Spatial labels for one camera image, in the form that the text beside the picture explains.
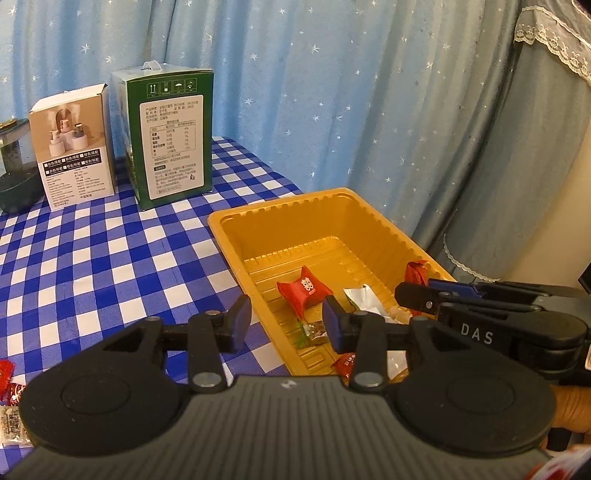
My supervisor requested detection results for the red pillow packet white print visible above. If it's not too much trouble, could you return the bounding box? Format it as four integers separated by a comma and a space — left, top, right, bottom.
276, 266, 334, 319

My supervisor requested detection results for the small beige candy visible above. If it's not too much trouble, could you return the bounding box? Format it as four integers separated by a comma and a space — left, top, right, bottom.
385, 351, 411, 383

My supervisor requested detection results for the person's right hand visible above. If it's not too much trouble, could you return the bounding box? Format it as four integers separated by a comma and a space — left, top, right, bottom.
542, 378, 591, 452

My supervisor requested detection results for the blue star curtain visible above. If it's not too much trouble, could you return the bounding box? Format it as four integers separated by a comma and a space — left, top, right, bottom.
0, 0, 444, 259

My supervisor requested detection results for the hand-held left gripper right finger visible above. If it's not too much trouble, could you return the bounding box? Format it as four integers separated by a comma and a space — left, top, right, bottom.
322, 295, 474, 394

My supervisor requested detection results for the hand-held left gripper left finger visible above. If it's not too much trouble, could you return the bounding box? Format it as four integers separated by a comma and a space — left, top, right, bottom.
99, 294, 252, 394

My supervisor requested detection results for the grey curtain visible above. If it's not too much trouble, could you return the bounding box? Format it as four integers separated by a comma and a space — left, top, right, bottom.
429, 0, 525, 259

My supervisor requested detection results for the green carton box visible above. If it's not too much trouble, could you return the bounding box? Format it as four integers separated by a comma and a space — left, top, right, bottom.
112, 61, 215, 212

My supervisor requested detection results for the dark green glass humidifier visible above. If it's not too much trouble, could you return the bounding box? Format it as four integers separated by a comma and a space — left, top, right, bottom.
0, 119, 47, 214

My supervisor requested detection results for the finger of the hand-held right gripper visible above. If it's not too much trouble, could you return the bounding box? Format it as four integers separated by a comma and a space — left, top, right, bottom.
394, 281, 533, 319
427, 278, 583, 302

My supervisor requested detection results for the green candy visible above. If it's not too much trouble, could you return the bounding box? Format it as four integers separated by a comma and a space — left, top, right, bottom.
293, 320, 329, 347

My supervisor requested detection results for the dark brown snack packet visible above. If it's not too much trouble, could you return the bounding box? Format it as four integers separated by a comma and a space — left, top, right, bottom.
2, 382, 29, 408

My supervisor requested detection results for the grey lace trimmed cover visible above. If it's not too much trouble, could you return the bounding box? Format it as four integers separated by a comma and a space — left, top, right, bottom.
442, 0, 591, 283

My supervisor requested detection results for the person's red white clothing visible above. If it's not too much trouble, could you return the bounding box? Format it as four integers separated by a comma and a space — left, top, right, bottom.
529, 445, 591, 480

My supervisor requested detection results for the blue white checked tablecloth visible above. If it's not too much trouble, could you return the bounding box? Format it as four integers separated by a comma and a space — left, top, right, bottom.
0, 136, 308, 462

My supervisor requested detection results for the orange plastic tray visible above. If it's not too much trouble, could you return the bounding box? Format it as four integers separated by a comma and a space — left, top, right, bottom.
207, 187, 458, 384

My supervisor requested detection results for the red orange candy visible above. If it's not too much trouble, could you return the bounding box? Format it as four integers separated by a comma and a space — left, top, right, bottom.
404, 260, 430, 288

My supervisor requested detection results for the white carton box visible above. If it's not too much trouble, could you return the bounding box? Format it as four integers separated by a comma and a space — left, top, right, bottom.
28, 83, 117, 212

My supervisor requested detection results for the brown cube candy clear wrapper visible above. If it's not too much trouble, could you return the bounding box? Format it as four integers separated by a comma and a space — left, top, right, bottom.
382, 305, 413, 325

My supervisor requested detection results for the clear long snack packet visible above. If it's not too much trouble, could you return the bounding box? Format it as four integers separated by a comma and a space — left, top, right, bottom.
0, 405, 34, 448

